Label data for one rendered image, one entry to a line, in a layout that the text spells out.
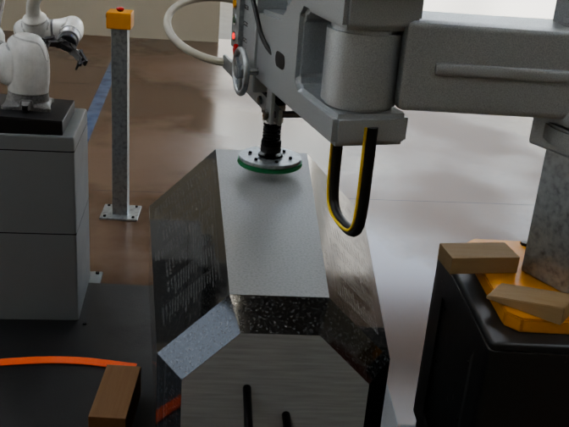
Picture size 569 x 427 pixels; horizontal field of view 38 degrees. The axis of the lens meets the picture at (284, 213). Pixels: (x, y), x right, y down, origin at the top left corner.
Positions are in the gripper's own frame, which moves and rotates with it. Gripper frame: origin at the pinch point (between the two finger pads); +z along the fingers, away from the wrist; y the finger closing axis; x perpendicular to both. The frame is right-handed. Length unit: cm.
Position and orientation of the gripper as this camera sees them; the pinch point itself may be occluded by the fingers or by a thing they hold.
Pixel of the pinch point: (62, 58)
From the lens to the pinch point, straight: 350.2
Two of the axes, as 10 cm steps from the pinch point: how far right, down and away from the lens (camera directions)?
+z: 1.0, 5.3, -8.4
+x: 5.4, -7.4, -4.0
